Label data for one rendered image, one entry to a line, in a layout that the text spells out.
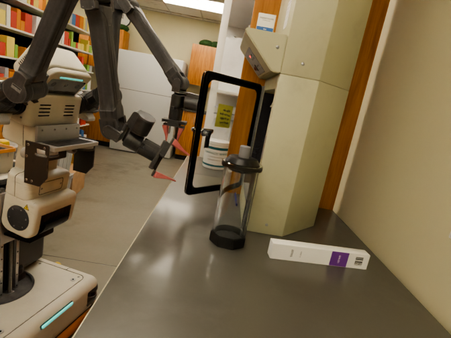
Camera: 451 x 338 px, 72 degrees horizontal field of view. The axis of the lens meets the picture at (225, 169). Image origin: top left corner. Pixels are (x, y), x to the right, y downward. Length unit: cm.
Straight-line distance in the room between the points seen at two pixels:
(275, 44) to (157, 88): 506
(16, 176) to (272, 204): 97
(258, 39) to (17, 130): 96
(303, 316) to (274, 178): 41
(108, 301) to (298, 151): 61
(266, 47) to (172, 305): 67
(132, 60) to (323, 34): 525
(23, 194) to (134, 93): 473
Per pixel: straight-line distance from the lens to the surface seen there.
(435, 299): 93
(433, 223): 95
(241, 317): 63
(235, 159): 78
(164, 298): 64
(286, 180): 94
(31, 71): 113
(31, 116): 132
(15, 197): 146
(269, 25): 99
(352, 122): 136
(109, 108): 102
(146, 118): 99
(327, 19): 95
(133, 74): 600
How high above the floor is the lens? 132
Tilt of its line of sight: 13 degrees down
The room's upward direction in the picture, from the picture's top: 11 degrees clockwise
